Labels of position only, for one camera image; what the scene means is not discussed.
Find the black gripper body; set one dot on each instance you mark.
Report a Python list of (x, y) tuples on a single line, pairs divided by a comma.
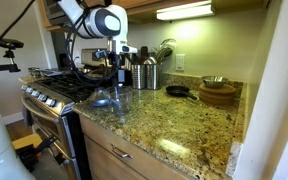
[(116, 60)]

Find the small glass jar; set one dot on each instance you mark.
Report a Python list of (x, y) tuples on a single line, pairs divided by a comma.
[(34, 72)]

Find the yellow block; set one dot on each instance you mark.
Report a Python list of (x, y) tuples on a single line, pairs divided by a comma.
[(25, 141)]

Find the under-cabinet light strip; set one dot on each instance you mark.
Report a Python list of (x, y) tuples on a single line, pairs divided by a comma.
[(184, 11)]

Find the perforated steel utensil holder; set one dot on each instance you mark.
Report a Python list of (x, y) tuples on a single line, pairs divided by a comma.
[(138, 76), (154, 76)]

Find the black clamp tool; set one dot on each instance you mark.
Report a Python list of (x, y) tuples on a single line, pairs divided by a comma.
[(30, 156)]

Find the small steel bowl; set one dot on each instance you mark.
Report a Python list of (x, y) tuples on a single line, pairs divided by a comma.
[(214, 81)]

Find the steel ladle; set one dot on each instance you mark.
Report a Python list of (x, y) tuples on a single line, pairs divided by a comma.
[(150, 61)]

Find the wooden cabinet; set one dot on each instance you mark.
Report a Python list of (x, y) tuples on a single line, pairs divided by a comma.
[(144, 4), (100, 163)]

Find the small black cast-iron skillet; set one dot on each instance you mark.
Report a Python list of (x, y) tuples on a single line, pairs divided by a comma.
[(177, 91)]

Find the wooden upper cabinet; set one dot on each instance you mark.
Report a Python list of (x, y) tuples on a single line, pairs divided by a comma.
[(144, 4)]

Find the wooden lower cabinet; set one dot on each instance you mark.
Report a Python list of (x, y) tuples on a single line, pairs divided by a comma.
[(100, 163)]

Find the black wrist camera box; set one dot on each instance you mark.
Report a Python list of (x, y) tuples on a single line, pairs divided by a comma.
[(101, 54)]

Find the dark wooden spatula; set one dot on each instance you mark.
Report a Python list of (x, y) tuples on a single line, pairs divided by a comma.
[(144, 53)]

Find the black external camera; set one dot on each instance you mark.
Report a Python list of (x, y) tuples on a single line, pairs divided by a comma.
[(8, 43)]

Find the clear glass cup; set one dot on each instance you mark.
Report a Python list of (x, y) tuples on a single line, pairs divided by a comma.
[(120, 103)]

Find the steel range hood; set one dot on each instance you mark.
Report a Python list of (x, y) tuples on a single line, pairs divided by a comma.
[(52, 11)]

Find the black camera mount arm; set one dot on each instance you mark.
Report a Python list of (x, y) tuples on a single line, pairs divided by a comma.
[(4, 68)]

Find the white wall outlet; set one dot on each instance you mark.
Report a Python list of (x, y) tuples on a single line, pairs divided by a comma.
[(180, 62)]

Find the stainless steel gas stove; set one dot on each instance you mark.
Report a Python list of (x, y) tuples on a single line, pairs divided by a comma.
[(50, 100)]

